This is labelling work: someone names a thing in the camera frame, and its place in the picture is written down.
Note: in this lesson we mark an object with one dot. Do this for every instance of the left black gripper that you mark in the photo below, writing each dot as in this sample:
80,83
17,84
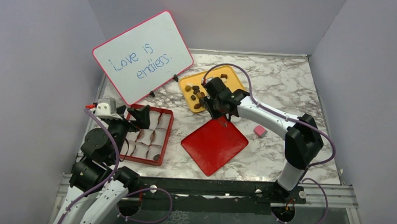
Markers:
142,115

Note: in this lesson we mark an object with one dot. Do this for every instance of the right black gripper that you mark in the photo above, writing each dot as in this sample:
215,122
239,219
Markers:
208,100

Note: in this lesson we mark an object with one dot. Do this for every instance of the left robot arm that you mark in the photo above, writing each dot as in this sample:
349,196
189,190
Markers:
97,183

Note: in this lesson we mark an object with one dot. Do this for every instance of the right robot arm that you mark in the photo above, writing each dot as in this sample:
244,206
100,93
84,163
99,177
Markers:
303,142

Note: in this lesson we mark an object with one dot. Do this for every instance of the red chocolate box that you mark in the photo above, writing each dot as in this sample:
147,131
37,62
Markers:
142,146

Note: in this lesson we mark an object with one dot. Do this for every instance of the yellow plastic tray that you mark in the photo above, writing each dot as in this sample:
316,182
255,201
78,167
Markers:
193,91

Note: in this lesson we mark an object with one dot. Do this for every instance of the red box lid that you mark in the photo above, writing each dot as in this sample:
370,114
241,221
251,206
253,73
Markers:
212,146

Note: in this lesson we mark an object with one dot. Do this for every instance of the pink eraser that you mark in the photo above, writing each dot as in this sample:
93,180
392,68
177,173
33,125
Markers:
260,131

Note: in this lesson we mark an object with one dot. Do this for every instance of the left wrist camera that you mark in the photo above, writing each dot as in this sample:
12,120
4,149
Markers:
104,108

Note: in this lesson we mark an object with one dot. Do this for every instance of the white board with pink frame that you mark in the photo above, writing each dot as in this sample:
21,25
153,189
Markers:
143,58

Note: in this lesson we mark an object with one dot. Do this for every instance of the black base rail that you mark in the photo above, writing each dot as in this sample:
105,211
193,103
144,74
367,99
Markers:
201,195

